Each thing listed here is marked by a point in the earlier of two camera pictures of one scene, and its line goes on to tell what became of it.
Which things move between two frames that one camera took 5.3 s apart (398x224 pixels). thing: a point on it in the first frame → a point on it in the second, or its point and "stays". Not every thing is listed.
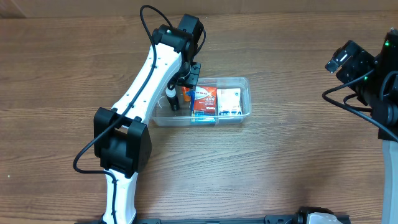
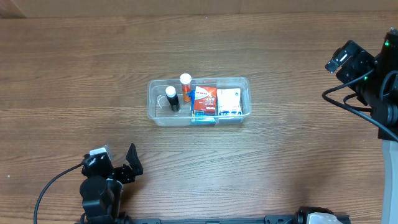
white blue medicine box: (229, 102) stays
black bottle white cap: (172, 97) stays
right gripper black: (347, 66) stays
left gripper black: (189, 78) → (123, 172)
